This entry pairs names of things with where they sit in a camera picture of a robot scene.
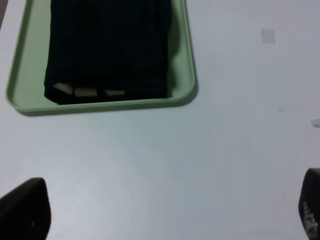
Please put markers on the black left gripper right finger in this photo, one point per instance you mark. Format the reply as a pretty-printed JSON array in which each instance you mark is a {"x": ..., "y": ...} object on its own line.
[{"x": 309, "y": 203}]

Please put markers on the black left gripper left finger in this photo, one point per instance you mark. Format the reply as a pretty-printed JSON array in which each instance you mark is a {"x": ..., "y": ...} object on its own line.
[{"x": 25, "y": 212}]

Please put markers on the black short sleeve t-shirt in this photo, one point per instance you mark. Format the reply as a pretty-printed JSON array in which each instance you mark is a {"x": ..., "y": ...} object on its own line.
[{"x": 107, "y": 51}]

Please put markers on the light green plastic tray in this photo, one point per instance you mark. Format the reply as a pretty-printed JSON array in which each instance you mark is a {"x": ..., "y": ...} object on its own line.
[{"x": 25, "y": 86}]

